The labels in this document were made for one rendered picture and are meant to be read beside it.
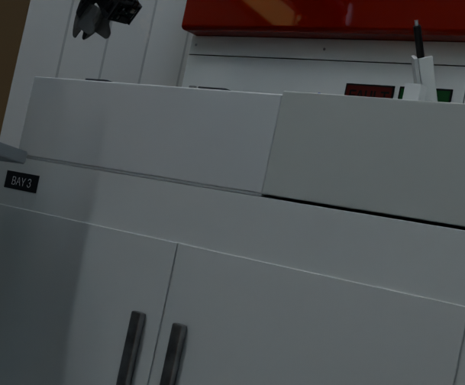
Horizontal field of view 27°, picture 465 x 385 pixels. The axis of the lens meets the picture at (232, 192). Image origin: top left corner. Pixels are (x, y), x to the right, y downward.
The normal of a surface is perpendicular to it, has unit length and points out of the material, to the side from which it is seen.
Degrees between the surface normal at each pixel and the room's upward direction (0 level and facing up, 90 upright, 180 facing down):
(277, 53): 90
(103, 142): 90
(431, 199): 90
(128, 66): 90
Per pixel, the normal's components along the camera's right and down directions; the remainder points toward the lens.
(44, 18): 0.56, 0.07
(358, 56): -0.62, -0.17
